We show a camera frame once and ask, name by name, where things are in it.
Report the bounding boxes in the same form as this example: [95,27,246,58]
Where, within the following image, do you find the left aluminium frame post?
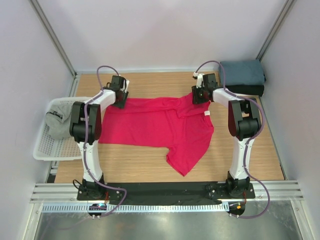
[28,0,77,78]

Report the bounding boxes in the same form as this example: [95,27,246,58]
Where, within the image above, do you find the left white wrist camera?
[121,79,130,93]

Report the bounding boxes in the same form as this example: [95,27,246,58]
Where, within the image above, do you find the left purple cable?
[72,65,128,217]

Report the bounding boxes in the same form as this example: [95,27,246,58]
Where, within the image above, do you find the white perforated plastic basket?
[33,96,92,161]

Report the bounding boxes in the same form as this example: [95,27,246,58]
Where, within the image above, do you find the folded blue t shirt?
[219,59,265,86]

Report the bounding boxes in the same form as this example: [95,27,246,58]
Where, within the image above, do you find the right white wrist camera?
[192,72,204,89]

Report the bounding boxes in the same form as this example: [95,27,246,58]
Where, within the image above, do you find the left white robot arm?
[69,75,130,201]

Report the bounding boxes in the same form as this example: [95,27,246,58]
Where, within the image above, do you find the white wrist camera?
[121,79,130,93]
[192,72,204,89]

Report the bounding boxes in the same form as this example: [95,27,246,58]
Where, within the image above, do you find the red t shirt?
[98,93,214,176]

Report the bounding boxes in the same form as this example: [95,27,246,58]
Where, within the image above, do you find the right aluminium frame post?
[256,0,297,62]

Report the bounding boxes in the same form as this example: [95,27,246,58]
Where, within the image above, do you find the grey t shirt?
[45,104,72,140]

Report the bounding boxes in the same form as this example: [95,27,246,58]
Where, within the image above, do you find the aluminium frame post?
[256,0,297,62]
[28,0,77,78]

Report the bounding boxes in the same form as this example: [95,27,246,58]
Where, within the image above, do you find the white slotted cable duct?
[41,202,229,213]

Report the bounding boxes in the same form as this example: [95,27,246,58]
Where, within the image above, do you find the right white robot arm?
[191,72,262,198]

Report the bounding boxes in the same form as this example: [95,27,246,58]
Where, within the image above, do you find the folded black t shirt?
[226,85,265,97]

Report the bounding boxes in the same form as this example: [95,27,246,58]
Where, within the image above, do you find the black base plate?
[76,181,256,207]

